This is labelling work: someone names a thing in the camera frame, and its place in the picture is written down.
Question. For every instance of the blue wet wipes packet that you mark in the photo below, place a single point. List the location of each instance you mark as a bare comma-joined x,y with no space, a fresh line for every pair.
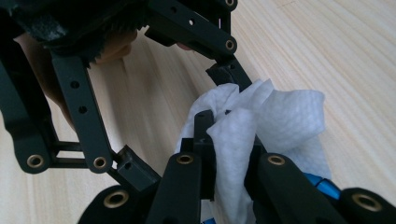
327,188

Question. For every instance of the white wet wipe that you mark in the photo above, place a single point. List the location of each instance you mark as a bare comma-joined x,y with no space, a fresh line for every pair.
280,118

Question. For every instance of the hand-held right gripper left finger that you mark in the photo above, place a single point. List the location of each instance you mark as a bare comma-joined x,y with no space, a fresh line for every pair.
204,146

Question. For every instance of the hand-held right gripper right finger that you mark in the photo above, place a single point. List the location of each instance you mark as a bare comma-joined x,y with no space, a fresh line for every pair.
257,152

